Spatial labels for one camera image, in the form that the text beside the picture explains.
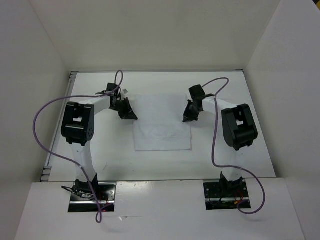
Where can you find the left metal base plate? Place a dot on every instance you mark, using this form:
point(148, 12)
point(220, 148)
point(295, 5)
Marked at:
point(85, 202)

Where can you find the white skirt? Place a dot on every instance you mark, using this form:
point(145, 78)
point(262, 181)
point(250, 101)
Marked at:
point(160, 124)

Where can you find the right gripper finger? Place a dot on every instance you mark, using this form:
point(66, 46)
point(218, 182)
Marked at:
point(188, 113)
point(194, 116)

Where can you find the metal base plate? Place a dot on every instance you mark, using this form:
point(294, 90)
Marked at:
point(85, 202)
point(217, 199)

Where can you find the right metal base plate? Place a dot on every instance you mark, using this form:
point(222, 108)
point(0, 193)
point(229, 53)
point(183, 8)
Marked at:
point(217, 199)

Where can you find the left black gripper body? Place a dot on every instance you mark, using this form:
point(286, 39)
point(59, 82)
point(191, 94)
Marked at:
point(118, 103)

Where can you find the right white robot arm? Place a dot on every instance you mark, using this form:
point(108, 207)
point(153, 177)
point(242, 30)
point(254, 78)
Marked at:
point(238, 131)

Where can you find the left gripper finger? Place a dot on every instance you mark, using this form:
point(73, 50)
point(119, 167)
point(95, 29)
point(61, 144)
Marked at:
point(129, 112)
point(121, 111)

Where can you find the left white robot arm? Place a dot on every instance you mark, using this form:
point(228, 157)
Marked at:
point(78, 128)

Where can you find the aluminium table frame rail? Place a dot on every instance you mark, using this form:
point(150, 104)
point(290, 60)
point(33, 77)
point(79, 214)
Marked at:
point(85, 97)

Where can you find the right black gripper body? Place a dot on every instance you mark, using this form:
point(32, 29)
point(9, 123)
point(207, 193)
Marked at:
point(193, 108)

